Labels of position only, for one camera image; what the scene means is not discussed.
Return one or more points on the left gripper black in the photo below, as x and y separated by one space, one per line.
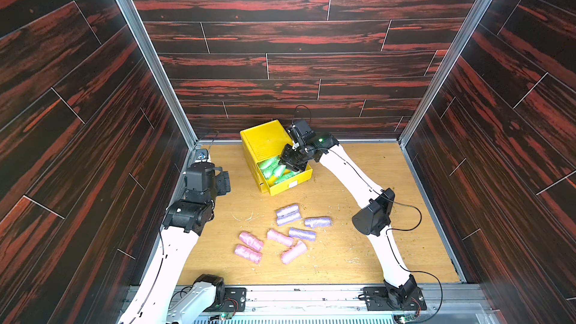
221 182

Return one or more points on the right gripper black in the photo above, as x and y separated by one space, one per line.
296 156

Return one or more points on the green roll top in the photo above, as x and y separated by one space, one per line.
285 177

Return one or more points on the green roll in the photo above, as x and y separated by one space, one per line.
269 171
285 177
279 171
272 162

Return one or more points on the yellow top drawer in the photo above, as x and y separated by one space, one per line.
274 178

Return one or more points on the green roll bottom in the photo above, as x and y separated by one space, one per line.
269 171

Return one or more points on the pink roll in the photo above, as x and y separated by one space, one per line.
248 254
294 252
251 241
280 238

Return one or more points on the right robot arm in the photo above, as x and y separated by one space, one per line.
372 220

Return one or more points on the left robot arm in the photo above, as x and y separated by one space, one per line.
179 232

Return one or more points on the yellow drawer cabinet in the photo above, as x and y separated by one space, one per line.
261 143

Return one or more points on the purple roll upper back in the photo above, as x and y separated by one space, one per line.
287 210

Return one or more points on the purple roll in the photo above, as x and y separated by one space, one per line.
306 235
287 210
288 218
315 222

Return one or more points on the purple roll upper front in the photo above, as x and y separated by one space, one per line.
288 218

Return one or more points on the purple roll middle right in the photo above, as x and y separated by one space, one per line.
315 222

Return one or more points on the purple roll lower centre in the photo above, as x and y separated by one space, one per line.
306 235

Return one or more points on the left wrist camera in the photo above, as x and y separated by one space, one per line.
201 155

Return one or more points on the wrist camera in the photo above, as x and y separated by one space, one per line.
300 129
201 155

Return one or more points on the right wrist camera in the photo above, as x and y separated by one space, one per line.
300 129

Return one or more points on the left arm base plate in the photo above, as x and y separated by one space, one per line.
229 299

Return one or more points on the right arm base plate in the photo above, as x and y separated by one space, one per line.
381 298

